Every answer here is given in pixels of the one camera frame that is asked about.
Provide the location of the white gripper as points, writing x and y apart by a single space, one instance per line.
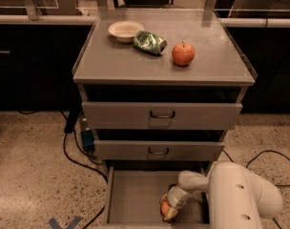
175 199

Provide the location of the orange fruit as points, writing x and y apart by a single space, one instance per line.
164 207

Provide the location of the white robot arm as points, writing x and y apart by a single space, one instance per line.
237 197

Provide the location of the grey bottom drawer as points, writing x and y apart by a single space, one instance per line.
133 202

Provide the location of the grey drawer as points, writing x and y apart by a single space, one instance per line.
133 202
165 116
158 150

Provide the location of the grey middle drawer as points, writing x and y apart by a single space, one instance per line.
158 150

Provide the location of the grey top drawer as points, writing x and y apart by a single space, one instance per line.
165 116

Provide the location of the grey drawer cabinet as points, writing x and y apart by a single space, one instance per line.
109 71

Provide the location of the blue power box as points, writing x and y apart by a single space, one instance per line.
87 140

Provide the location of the red apple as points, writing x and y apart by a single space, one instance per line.
183 54

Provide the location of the crushed green soda can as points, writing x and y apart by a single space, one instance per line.
150 42

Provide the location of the white paper bowl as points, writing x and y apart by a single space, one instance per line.
125 31

